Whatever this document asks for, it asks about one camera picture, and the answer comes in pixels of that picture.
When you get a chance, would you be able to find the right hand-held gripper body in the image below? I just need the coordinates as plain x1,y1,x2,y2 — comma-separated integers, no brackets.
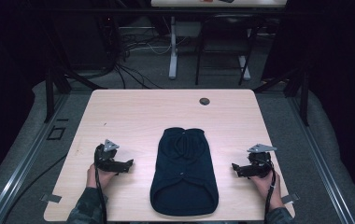
242,143,278,179

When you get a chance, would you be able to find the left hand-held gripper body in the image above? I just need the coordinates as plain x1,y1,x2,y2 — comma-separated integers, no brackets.
93,138,127,173

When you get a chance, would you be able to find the dark blue sleeveless garment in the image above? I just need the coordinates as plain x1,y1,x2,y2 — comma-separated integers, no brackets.
149,126,220,217

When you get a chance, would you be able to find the person's left hand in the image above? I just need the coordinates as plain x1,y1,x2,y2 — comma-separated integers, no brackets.
86,163,118,191

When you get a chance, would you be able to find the person's right hand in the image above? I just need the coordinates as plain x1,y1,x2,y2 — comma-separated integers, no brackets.
248,169,285,211

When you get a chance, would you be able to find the grey tape strip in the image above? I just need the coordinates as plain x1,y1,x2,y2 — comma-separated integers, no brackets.
279,192,300,205
39,192,63,203

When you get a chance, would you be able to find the black tape square outline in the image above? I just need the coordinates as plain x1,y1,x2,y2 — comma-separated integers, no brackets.
46,125,66,141

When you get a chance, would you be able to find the dark computer tower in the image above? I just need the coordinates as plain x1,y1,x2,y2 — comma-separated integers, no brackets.
53,13,118,71

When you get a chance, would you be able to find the white desk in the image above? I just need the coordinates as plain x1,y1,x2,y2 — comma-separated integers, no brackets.
149,0,289,81

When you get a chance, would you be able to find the black chair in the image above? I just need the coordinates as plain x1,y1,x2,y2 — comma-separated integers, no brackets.
193,13,263,87

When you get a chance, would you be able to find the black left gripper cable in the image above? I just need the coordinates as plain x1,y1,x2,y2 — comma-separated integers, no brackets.
93,148,108,224

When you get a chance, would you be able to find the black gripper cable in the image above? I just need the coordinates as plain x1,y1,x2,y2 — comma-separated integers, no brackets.
93,148,108,224
263,161,277,217

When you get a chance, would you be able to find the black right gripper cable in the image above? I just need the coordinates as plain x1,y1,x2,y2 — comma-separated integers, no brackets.
263,161,277,217

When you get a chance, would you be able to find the aluminium floor rail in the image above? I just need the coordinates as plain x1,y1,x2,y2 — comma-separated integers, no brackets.
0,92,71,224
286,94,355,224

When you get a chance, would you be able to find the black floor cable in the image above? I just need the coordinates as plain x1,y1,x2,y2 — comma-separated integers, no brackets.
2,152,69,224

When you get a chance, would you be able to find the black metal frame stand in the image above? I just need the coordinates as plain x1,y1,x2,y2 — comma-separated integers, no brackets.
253,66,311,127
43,63,108,124

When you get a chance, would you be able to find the bundle of floor cables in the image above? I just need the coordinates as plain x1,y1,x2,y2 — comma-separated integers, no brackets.
113,18,186,90

